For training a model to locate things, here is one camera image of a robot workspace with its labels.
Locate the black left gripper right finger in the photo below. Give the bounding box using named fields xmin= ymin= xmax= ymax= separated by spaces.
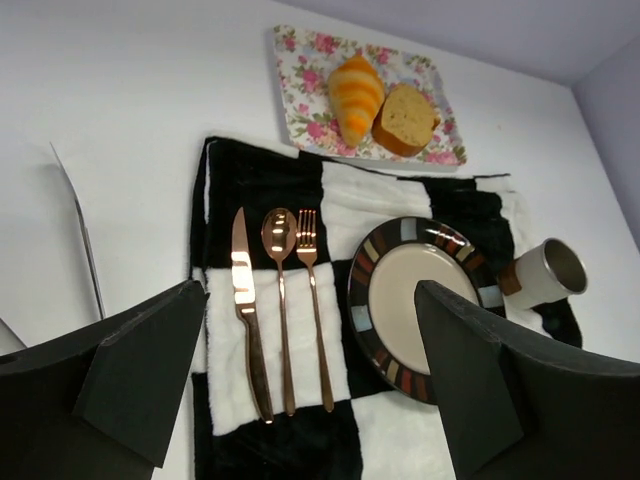
xmin=414 ymin=281 xmax=639 ymax=479

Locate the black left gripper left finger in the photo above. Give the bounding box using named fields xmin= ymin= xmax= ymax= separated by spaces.
xmin=1 ymin=280 xmax=207 ymax=479

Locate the brown bread slice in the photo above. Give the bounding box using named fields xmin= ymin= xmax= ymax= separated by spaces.
xmin=371 ymin=83 xmax=440 ymax=157

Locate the orange striped croissant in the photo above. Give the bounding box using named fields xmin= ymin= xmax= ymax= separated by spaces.
xmin=328 ymin=55 xmax=385 ymax=148

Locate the white cup with brown band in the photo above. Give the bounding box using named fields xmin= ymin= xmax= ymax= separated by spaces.
xmin=498 ymin=238 xmax=588 ymax=309

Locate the patterned rim ceramic plate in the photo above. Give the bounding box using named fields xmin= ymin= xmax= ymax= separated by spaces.
xmin=347 ymin=216 xmax=506 ymax=405

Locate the black white checkered cloth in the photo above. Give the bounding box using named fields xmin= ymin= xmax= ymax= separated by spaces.
xmin=188 ymin=135 xmax=584 ymax=480

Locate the copper knife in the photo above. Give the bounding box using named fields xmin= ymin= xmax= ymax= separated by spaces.
xmin=231 ymin=207 xmax=274 ymax=424

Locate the copper spoon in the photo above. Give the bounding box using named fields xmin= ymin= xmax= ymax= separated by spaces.
xmin=261 ymin=208 xmax=297 ymax=416

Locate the copper fork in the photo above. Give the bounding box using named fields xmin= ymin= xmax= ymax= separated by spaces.
xmin=296 ymin=209 xmax=334 ymax=413

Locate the floral rectangular tray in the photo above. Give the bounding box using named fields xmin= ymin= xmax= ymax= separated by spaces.
xmin=273 ymin=24 xmax=467 ymax=169

